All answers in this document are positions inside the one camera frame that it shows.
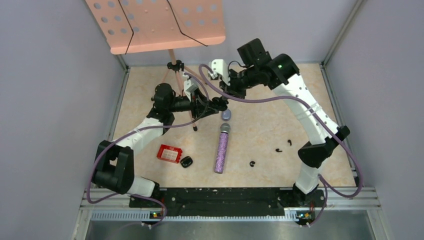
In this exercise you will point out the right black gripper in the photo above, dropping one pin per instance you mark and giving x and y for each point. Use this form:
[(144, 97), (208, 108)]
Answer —
[(230, 89)]

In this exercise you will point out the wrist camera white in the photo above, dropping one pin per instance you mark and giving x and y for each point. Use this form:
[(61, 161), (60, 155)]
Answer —
[(220, 71), (190, 84)]

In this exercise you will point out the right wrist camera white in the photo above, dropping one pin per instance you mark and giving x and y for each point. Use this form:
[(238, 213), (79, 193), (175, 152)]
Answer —
[(220, 71)]

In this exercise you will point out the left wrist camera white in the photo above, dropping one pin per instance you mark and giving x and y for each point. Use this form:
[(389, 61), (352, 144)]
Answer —
[(190, 84)]

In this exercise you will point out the red plastic box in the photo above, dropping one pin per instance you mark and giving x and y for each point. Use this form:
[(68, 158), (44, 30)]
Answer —
[(169, 153)]

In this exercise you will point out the purple glitter microphone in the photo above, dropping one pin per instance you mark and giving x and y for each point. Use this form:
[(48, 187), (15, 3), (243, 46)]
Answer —
[(223, 140)]

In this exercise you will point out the purple earbud charging case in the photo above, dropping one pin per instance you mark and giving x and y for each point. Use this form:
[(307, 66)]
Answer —
[(226, 115)]

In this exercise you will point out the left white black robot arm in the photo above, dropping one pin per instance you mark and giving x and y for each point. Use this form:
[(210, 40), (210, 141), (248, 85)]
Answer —
[(115, 169)]

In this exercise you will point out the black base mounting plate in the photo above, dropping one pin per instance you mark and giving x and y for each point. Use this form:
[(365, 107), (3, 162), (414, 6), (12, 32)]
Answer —
[(230, 202)]

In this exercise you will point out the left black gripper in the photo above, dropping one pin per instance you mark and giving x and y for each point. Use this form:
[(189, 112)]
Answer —
[(201, 107)]

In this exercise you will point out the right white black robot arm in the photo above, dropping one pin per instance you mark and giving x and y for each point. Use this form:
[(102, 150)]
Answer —
[(282, 76)]

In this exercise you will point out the black earbud case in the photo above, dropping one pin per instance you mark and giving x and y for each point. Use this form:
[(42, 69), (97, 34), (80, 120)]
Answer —
[(186, 162), (219, 104)]

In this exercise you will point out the pink music stand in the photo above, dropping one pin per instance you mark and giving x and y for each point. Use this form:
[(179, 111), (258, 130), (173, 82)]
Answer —
[(136, 26)]

